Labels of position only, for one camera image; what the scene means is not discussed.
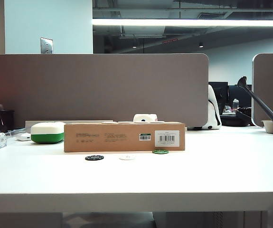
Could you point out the green poker chip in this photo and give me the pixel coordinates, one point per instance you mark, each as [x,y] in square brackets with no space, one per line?
[160,151]

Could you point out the white chip on box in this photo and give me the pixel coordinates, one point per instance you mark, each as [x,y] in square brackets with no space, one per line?
[125,122]
[157,121]

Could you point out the brown cardboard box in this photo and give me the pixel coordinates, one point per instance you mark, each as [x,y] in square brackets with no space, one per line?
[117,139]

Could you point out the white poker chip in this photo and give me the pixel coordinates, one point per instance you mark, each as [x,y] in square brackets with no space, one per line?
[127,157]

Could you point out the black poker chip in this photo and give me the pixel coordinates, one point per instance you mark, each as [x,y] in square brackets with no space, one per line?
[94,157]

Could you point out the wide grey desk partition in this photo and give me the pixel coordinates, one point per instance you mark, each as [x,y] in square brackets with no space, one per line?
[98,88]

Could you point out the white and black figure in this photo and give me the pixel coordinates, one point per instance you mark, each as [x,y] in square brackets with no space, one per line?
[213,114]

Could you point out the red ceiling sign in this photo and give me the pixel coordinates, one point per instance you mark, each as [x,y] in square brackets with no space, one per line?
[170,40]

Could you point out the black computer monitor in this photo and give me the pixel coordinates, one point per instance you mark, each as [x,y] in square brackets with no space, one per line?
[219,95]
[239,95]

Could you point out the white and green case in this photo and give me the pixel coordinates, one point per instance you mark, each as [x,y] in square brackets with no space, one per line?
[47,133]

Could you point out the clear drink bottle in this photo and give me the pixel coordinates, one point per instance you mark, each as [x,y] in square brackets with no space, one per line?
[236,104]

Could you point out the black bag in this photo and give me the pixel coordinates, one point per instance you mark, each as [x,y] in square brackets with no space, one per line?
[237,118]

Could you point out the long ceiling light strip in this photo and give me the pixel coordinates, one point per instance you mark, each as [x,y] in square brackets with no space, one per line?
[188,22]

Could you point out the small white earbud case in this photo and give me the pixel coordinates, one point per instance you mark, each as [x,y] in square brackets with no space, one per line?
[23,136]

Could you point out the black cup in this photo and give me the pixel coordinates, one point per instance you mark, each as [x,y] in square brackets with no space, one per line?
[2,120]

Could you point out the small white bowl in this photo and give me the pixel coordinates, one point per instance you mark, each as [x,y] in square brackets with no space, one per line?
[270,126]

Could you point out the grey partition with white edge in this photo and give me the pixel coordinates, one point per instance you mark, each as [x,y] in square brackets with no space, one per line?
[271,83]

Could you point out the metal wall plate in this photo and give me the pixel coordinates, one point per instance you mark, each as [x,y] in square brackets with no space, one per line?
[46,45]

